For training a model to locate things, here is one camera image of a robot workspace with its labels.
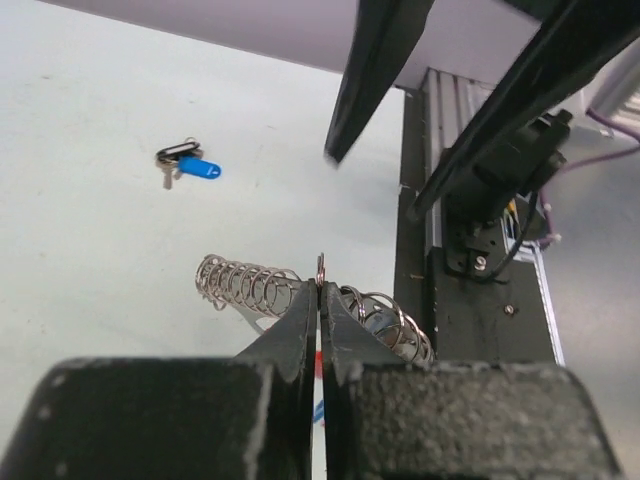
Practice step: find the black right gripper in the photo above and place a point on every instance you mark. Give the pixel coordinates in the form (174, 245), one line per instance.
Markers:
(574, 42)

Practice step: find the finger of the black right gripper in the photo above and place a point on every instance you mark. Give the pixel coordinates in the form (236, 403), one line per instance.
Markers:
(385, 34)

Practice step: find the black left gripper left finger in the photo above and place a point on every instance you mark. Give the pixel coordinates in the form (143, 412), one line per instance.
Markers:
(244, 417)

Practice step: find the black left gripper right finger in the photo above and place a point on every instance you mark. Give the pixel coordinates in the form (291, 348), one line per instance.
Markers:
(389, 419)

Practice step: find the red handled key organizer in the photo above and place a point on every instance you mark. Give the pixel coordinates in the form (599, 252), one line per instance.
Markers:
(258, 292)

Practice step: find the blue tagged key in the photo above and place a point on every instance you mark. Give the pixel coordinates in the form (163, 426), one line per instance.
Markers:
(175, 168)

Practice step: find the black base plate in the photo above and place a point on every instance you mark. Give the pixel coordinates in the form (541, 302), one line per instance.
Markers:
(479, 292)

